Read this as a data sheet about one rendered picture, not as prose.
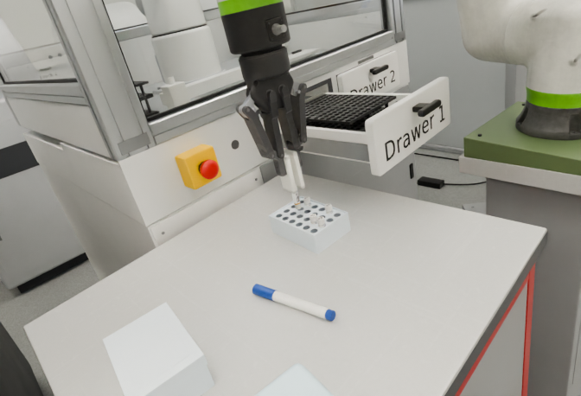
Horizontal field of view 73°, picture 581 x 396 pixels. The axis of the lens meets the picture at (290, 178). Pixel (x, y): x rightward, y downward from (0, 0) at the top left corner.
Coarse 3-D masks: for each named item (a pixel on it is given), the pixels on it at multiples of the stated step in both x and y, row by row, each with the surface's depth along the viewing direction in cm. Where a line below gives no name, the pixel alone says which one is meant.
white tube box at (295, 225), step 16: (288, 208) 74; (304, 208) 73; (320, 208) 72; (336, 208) 70; (272, 224) 73; (288, 224) 68; (304, 224) 68; (336, 224) 66; (304, 240) 66; (320, 240) 65
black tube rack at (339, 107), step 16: (320, 96) 104; (336, 96) 100; (352, 96) 97; (368, 96) 94; (384, 96) 92; (320, 112) 90; (336, 112) 87; (352, 112) 85; (336, 128) 87; (352, 128) 85
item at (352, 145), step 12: (312, 96) 108; (396, 96) 93; (312, 132) 83; (324, 132) 80; (336, 132) 78; (348, 132) 76; (360, 132) 74; (312, 144) 84; (324, 144) 82; (336, 144) 79; (348, 144) 77; (360, 144) 75; (336, 156) 81; (348, 156) 78; (360, 156) 76
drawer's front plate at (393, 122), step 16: (448, 80) 85; (416, 96) 77; (432, 96) 81; (448, 96) 86; (384, 112) 71; (400, 112) 74; (416, 112) 78; (432, 112) 83; (448, 112) 88; (368, 128) 69; (384, 128) 71; (400, 128) 75; (432, 128) 84; (368, 144) 71; (384, 144) 72; (400, 144) 76; (416, 144) 80; (384, 160) 73; (400, 160) 77
